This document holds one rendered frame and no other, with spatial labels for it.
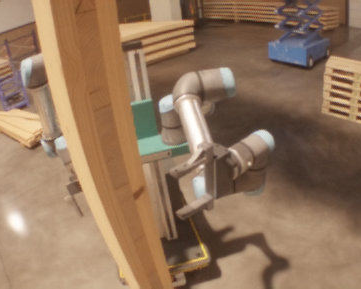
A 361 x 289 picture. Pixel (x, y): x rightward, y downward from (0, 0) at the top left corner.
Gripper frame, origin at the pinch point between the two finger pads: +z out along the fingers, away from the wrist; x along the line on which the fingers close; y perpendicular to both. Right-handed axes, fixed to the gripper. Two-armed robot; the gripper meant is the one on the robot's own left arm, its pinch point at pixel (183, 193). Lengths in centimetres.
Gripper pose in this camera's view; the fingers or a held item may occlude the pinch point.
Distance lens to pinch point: 67.3
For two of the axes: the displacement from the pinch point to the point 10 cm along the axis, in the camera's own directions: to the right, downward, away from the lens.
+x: 0.9, 8.4, 5.4
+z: -7.8, 4.0, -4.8
